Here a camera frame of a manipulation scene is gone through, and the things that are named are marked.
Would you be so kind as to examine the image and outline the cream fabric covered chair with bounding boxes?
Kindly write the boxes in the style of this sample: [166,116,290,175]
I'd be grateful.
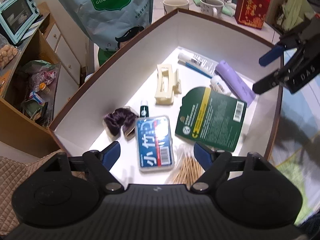
[276,0,315,33]

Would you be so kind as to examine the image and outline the brown quilted cushion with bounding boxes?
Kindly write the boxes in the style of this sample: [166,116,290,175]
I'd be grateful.
[0,150,61,237]

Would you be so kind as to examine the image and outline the teal toaster oven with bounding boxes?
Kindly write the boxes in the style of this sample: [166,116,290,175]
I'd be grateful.
[0,0,40,44]

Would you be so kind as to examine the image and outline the plaid blue green tablecloth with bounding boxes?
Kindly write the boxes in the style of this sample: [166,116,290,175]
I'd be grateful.
[271,47,320,227]

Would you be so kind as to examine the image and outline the blue gourmet fruit snack bag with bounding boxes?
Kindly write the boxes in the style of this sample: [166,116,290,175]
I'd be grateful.
[59,0,153,51]

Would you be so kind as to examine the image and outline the red festive gift box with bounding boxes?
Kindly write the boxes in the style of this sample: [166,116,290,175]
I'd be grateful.
[234,0,271,29]

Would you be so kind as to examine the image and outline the dark green ointment tube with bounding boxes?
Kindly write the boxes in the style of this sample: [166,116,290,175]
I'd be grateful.
[139,100,149,118]

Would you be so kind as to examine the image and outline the green snack packet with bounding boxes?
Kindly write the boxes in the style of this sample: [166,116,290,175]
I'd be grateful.
[98,48,116,67]

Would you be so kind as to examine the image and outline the bag of cotton swabs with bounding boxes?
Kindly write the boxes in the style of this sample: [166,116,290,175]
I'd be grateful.
[165,144,204,189]

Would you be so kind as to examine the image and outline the blue plastic floss box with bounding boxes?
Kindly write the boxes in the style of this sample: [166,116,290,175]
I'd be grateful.
[135,115,175,172]

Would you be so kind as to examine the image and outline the clutter of snack packets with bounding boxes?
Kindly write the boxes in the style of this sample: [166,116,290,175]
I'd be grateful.
[20,60,62,128]

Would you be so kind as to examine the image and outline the purple velvet scrunchie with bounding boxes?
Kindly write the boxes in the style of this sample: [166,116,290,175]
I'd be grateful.
[103,107,139,141]

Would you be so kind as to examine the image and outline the cream plastic hair claw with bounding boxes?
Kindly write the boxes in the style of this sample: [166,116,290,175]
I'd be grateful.
[155,64,182,105]

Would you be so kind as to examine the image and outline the lilac cream tube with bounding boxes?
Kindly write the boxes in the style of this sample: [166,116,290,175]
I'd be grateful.
[215,60,255,107]

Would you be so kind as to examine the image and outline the small white bottle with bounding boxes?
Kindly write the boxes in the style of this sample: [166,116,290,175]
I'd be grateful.
[210,75,231,96]

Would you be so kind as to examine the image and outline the white patterned mug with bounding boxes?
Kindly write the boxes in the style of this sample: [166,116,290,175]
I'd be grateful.
[200,0,224,18]

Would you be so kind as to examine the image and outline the green carded tool package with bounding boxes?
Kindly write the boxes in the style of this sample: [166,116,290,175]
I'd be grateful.
[175,87,247,152]

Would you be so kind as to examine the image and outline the white cardboard box brown rim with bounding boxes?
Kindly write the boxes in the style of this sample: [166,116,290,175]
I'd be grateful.
[48,8,284,181]

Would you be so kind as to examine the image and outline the mint green cloth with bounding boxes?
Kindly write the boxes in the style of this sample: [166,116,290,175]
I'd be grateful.
[193,0,236,17]

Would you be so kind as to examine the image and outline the white blue toothpaste tube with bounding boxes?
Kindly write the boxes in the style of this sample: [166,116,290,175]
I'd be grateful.
[178,51,218,78]

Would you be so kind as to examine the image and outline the white mug dark rim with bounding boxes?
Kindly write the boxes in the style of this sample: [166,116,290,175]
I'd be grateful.
[163,0,189,15]

